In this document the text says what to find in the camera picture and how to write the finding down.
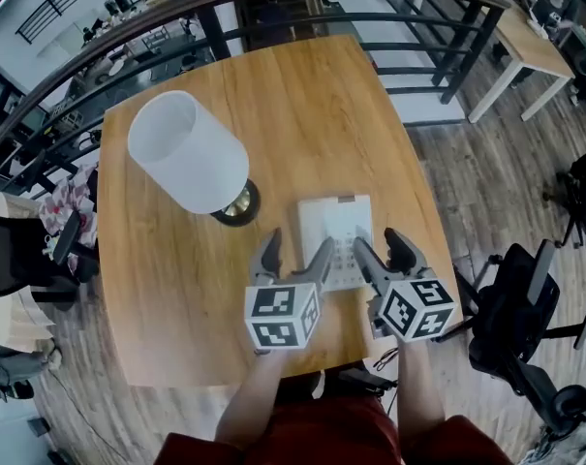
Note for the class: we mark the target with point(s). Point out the black railing with wooden handrail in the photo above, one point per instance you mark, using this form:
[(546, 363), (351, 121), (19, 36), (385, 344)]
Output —
[(214, 32)]

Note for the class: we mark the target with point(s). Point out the black office chair with headrest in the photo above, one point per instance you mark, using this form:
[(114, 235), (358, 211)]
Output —
[(510, 308)]

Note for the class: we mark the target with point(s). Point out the black waist device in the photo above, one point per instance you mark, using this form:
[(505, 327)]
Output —
[(367, 381)]

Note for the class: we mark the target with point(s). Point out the person's right forearm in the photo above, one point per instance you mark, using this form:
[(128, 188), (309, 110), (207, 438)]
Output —
[(418, 390)]

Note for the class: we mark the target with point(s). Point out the person's left forearm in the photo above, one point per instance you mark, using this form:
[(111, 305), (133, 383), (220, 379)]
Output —
[(251, 400)]

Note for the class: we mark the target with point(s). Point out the red white patterned cloth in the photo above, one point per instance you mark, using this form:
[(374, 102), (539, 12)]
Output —
[(67, 196)]

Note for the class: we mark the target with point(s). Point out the round table with cream cloth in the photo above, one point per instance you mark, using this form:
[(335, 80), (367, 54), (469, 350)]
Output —
[(16, 318)]

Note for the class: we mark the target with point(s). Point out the wooden table with white legs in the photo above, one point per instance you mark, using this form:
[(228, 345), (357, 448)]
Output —
[(539, 51)]

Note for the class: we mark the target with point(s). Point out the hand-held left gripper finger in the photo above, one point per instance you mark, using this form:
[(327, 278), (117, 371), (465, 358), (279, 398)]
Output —
[(321, 264), (268, 259)]

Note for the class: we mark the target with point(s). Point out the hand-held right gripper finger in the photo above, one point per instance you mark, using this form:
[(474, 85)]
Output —
[(404, 257), (372, 269)]

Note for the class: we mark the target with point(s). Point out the white desk telephone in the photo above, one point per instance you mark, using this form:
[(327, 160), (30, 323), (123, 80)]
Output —
[(336, 216)]

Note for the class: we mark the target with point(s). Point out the white shade brass table lamp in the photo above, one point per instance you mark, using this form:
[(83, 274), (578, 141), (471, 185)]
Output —
[(186, 153)]

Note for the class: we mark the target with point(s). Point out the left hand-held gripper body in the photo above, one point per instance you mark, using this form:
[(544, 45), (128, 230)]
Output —
[(278, 318)]

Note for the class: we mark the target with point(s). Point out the person's red clothing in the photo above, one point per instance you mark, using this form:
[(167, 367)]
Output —
[(331, 434)]

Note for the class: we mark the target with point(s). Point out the person's left leg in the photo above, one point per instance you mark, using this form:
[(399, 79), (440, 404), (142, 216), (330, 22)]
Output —
[(299, 388)]

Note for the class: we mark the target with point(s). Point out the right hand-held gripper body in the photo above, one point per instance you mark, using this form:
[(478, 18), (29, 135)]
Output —
[(409, 308)]

